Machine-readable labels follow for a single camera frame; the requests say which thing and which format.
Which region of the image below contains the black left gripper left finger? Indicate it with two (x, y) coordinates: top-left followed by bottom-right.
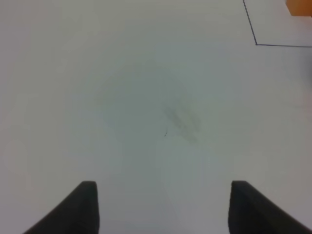
(25, 181), (99, 234)

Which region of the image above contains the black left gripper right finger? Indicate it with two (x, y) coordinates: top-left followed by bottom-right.
(228, 181), (312, 234)

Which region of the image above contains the orange template cube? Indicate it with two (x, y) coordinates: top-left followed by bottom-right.
(286, 0), (312, 17)

